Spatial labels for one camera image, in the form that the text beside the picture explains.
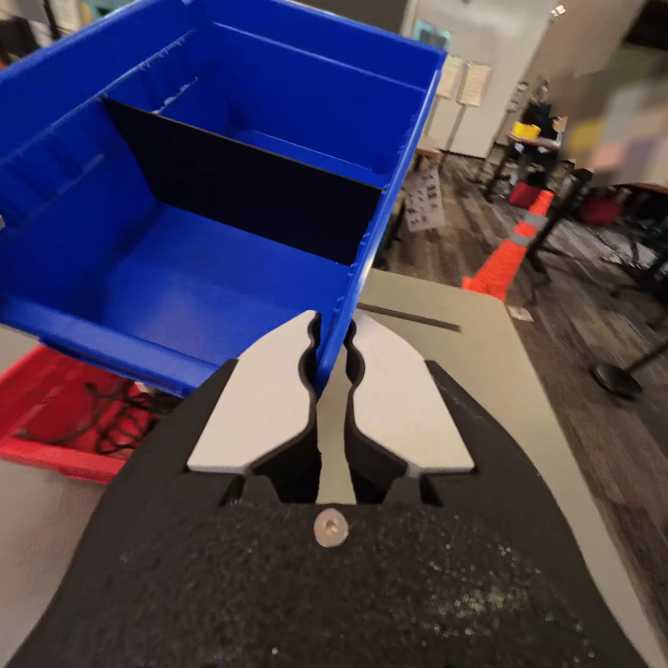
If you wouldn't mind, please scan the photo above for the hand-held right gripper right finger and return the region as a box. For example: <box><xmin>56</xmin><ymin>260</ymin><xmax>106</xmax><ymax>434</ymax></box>
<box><xmin>345</xmin><ymin>313</ymin><xmax>476</xmax><ymax>489</ymax></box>

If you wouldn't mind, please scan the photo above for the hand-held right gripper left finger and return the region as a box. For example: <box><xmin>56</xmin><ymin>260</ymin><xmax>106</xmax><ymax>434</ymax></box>
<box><xmin>188</xmin><ymin>310</ymin><xmax>319</xmax><ymax>489</ymax></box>

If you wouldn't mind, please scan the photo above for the blue plastic bin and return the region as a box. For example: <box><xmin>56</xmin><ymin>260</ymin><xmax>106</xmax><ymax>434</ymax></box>
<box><xmin>0</xmin><ymin>0</ymin><xmax>451</xmax><ymax>398</ymax></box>

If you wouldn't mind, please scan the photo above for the thick black cable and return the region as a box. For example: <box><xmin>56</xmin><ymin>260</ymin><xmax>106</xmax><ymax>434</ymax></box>
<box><xmin>61</xmin><ymin>380</ymin><xmax>159</xmax><ymax>457</ymax></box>

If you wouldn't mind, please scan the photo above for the red plastic bin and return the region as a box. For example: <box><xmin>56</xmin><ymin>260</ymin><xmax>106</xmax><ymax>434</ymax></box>
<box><xmin>0</xmin><ymin>344</ymin><xmax>179</xmax><ymax>485</ymax></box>

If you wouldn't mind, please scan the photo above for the grey desk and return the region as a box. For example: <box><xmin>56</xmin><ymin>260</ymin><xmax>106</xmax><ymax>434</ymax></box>
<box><xmin>0</xmin><ymin>267</ymin><xmax>663</xmax><ymax>668</ymax></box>

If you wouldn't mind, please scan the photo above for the orange traffic cone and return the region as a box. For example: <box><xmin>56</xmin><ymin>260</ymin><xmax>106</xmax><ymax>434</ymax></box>
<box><xmin>462</xmin><ymin>187</ymin><xmax>557</xmax><ymax>304</ymax></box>

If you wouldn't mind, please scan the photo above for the black round floor base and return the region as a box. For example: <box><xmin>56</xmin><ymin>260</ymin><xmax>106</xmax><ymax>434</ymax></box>
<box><xmin>589</xmin><ymin>332</ymin><xmax>668</xmax><ymax>400</ymax></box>

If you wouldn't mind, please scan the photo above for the wooden background table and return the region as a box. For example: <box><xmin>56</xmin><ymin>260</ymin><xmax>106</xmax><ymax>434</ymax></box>
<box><xmin>485</xmin><ymin>120</ymin><xmax>668</xmax><ymax>225</ymax></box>

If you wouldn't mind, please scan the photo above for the black sign stand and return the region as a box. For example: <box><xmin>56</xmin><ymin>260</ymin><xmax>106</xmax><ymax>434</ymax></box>
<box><xmin>430</xmin><ymin>53</ymin><xmax>493</xmax><ymax>159</ymax></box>

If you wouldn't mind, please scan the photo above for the dark desk cable flap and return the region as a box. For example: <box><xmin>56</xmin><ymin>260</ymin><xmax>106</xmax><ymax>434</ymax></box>
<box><xmin>359</xmin><ymin>302</ymin><xmax>463</xmax><ymax>334</ymax></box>

